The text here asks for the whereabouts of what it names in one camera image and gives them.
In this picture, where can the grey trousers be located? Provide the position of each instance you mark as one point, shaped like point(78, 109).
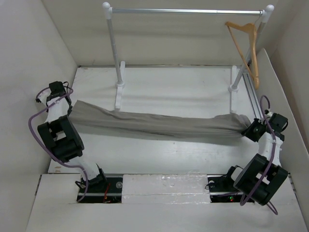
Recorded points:
point(217, 130)

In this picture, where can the wooden clothes hanger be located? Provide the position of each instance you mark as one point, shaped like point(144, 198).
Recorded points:
point(250, 60)

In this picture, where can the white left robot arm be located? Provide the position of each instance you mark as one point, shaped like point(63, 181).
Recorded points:
point(61, 138)

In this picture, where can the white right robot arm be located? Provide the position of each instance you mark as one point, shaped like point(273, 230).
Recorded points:
point(263, 175)

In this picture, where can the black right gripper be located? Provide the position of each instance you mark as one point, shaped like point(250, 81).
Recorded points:
point(248, 132)

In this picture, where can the aluminium side rail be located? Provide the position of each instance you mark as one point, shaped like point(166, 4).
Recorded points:
point(252, 95)

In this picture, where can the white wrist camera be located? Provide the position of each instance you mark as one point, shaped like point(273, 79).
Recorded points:
point(42, 96)
point(267, 115)

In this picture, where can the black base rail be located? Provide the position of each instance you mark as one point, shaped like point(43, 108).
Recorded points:
point(220, 188)

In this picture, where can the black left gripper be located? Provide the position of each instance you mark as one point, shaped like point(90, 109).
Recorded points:
point(69, 110)

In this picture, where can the white metal clothes rack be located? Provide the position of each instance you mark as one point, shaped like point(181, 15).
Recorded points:
point(120, 66)

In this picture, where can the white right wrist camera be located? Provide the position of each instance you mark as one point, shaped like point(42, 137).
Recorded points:
point(267, 115)

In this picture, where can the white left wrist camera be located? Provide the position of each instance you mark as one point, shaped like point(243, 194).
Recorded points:
point(42, 96)

